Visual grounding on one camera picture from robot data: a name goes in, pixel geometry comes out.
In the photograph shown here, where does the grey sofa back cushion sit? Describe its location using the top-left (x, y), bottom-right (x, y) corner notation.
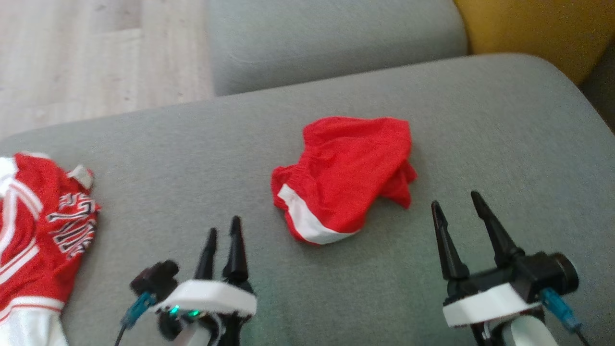
top-left (207, 0), bottom-right (469, 97)

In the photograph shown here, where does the red white printed jersey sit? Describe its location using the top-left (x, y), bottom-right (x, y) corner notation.
top-left (0, 152), bottom-right (101, 346)

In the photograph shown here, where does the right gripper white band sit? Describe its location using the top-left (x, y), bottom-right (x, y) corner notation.
top-left (431, 191), bottom-right (542, 346)

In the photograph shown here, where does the mustard yellow pillow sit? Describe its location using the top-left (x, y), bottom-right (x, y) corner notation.
top-left (454, 0), bottom-right (615, 87)

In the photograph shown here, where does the red shorts white trim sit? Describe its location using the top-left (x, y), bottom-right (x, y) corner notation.
top-left (271, 116), bottom-right (418, 246)

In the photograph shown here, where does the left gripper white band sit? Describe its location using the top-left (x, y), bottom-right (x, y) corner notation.
top-left (154, 216), bottom-right (258, 346)

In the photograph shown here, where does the right blue-plug black cable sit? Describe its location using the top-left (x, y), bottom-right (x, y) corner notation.
top-left (541, 288), bottom-right (591, 346)

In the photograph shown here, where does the blue-plug black cable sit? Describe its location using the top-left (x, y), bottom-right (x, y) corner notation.
top-left (114, 292), bottom-right (157, 346)
top-left (541, 288), bottom-right (591, 346)

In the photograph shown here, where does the left blue-plug black cable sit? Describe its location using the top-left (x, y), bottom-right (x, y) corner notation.
top-left (114, 292), bottom-right (157, 346)

